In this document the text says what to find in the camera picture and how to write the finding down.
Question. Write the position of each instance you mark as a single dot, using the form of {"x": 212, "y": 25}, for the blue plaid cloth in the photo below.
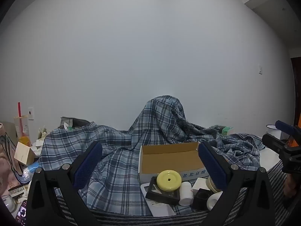
{"x": 122, "y": 150}

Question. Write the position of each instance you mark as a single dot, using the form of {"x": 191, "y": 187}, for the green packet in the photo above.
{"x": 223, "y": 130}

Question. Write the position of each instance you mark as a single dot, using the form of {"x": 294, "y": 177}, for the white enamel mug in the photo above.
{"x": 272, "y": 131}

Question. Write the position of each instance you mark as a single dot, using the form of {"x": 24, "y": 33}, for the pale wooden box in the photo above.
{"x": 23, "y": 154}

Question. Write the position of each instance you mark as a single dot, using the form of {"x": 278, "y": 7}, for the white wall switch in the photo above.
{"x": 260, "y": 69}

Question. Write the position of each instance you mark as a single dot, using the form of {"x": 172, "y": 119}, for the yellow round lid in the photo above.
{"x": 168, "y": 180}

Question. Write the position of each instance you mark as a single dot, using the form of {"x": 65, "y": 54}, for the smartphone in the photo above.
{"x": 22, "y": 211}

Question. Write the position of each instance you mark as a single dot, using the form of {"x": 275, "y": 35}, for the white remote control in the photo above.
{"x": 160, "y": 210}

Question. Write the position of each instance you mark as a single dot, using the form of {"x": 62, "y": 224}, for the person's right hand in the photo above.
{"x": 289, "y": 186}

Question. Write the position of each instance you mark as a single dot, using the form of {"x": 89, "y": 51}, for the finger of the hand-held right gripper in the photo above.
{"x": 274, "y": 141}
{"x": 285, "y": 126}

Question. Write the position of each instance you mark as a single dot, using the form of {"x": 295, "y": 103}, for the black square frame box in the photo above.
{"x": 155, "y": 194}

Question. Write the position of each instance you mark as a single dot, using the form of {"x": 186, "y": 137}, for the tape roll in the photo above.
{"x": 210, "y": 184}

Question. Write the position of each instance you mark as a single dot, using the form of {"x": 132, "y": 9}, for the white charger cube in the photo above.
{"x": 199, "y": 184}

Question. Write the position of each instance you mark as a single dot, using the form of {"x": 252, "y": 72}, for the small black box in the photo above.
{"x": 201, "y": 200}

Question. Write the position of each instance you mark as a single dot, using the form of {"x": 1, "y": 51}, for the drink cup with red straw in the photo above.
{"x": 22, "y": 129}

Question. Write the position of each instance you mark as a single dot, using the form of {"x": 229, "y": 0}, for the white pill bottle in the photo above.
{"x": 185, "y": 194}
{"x": 212, "y": 201}

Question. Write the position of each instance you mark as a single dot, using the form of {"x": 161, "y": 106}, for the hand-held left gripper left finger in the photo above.
{"x": 88, "y": 162}

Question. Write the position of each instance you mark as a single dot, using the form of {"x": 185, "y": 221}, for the blue plastic bag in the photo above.
{"x": 30, "y": 170}

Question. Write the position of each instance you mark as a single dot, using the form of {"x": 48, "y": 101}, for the grey fabric bag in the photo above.
{"x": 76, "y": 122}

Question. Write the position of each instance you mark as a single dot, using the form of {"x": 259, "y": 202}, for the tissue pack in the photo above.
{"x": 37, "y": 144}

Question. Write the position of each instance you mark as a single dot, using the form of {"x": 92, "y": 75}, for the cardboard box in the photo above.
{"x": 169, "y": 157}

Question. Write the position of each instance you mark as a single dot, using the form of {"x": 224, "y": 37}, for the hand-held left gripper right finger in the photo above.
{"x": 212, "y": 163}

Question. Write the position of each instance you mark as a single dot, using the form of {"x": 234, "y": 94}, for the white wall socket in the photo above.
{"x": 31, "y": 113}

